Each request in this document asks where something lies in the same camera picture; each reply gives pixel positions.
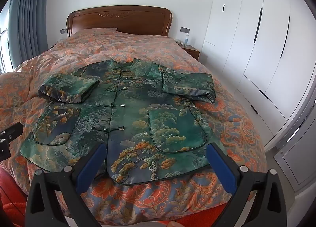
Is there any green landscape print jacket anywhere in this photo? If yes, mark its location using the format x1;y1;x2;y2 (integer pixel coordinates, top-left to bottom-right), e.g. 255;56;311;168
20;59;216;186

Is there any grey door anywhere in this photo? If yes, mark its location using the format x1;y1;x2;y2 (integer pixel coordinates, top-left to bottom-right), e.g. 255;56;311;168
264;99;316;188

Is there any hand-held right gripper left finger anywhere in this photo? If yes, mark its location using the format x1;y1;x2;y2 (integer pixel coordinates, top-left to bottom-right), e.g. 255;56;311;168
25;143;108;227

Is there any orange floral pillow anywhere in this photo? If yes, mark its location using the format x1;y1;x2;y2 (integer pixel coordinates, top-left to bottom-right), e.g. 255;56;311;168
71;28;118;37

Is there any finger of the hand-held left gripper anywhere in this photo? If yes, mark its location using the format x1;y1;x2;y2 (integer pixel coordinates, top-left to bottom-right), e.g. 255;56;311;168
0;122;23;161

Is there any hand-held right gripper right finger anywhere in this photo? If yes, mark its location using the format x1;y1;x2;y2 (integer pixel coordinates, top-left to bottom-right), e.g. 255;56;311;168
206;142;288;227

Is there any wooden headboard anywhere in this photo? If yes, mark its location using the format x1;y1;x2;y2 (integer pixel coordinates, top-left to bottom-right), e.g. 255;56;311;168
66;5;173;37

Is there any orange floral duvet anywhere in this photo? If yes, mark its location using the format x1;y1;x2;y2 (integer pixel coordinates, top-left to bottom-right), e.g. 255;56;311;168
0;28;268;226

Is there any white wardrobe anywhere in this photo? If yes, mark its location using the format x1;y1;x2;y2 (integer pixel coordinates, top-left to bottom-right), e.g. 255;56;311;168
202;0;314;144

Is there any wooden nightstand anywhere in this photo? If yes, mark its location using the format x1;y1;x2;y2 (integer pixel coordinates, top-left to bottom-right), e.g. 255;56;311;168
179;44;200;61

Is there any window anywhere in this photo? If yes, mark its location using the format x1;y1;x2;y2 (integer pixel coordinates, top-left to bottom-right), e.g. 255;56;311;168
0;2;13;74

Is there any grey-blue curtain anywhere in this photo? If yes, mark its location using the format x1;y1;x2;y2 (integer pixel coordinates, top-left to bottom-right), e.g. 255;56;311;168
8;0;53;69

